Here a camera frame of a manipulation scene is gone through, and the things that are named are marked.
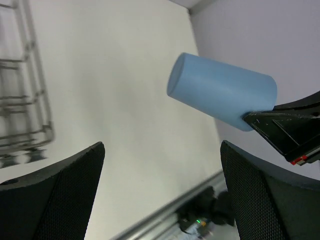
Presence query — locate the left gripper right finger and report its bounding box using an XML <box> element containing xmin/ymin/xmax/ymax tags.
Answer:
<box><xmin>220</xmin><ymin>140</ymin><xmax>320</xmax><ymax>240</ymax></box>

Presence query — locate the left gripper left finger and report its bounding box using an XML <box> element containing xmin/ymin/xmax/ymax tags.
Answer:
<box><xmin>0</xmin><ymin>142</ymin><xmax>105</xmax><ymax>240</ymax></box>

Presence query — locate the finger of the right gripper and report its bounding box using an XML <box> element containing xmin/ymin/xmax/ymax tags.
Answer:
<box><xmin>243</xmin><ymin>111</ymin><xmax>320</xmax><ymax>165</ymax></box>
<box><xmin>272</xmin><ymin>91</ymin><xmax>320</xmax><ymax>113</ymax></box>

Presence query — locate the blue plastic cup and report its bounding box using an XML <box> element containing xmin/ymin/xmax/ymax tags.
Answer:
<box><xmin>166</xmin><ymin>52</ymin><xmax>278</xmax><ymax>132</ymax></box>

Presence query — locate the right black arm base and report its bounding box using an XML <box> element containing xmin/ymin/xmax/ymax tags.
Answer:
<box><xmin>176</xmin><ymin>186</ymin><xmax>235</xmax><ymax>235</ymax></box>

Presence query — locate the grey wire dish rack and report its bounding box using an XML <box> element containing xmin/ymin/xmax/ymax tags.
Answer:
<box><xmin>0</xmin><ymin>0</ymin><xmax>55</xmax><ymax>169</ymax></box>

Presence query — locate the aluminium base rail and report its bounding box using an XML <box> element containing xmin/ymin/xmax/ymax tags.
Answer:
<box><xmin>112</xmin><ymin>170</ymin><xmax>225</xmax><ymax>240</ymax></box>

